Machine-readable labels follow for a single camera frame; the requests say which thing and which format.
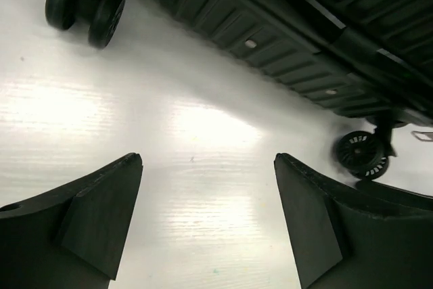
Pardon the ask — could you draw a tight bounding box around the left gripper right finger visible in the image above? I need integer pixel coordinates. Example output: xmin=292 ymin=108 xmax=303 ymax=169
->
xmin=274 ymin=154 xmax=432 ymax=288

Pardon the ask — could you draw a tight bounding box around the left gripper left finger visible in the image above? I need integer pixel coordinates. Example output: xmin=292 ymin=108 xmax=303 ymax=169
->
xmin=1 ymin=153 xmax=143 ymax=288

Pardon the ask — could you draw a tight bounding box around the black hard-shell suitcase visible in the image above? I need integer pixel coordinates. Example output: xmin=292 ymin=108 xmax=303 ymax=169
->
xmin=44 ymin=0 xmax=433 ymax=181

